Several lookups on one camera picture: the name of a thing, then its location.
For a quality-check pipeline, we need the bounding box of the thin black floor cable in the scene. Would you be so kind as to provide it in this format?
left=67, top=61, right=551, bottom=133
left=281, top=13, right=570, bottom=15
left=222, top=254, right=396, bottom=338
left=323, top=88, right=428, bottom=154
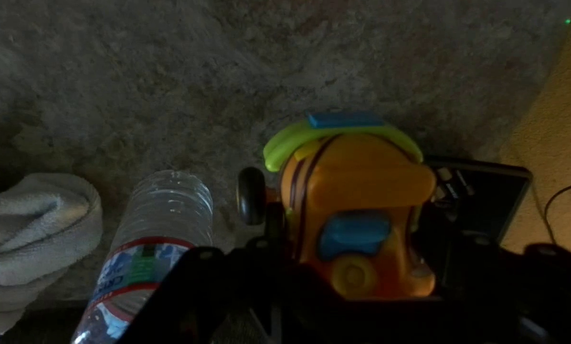
left=541, top=177, right=571, bottom=246

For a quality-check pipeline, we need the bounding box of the black box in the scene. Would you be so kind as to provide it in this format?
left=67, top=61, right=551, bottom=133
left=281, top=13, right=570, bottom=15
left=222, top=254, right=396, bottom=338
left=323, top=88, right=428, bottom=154
left=421, top=154, right=535, bottom=269

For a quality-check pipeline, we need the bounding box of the clear plastic water bottle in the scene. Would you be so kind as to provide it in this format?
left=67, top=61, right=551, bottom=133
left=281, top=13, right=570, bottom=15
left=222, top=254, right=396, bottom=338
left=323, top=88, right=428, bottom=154
left=69, top=168, right=218, bottom=344

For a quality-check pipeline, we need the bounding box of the white crumpled cloth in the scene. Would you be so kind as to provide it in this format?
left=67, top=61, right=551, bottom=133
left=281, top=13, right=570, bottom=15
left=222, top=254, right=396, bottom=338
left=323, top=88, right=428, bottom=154
left=0, top=166, right=106, bottom=342

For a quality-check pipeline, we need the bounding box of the orange toy car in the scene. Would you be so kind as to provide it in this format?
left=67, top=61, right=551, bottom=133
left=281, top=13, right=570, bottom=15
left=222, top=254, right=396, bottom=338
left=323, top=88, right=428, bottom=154
left=235, top=111, right=440, bottom=302

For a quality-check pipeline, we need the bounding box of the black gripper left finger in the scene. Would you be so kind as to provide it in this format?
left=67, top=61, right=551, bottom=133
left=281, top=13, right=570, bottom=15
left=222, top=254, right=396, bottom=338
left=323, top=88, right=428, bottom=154
left=115, top=235, right=312, bottom=344

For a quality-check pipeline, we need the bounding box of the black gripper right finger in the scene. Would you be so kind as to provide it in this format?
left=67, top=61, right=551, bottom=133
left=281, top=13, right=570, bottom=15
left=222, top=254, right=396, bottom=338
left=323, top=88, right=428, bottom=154
left=425, top=240, right=571, bottom=344

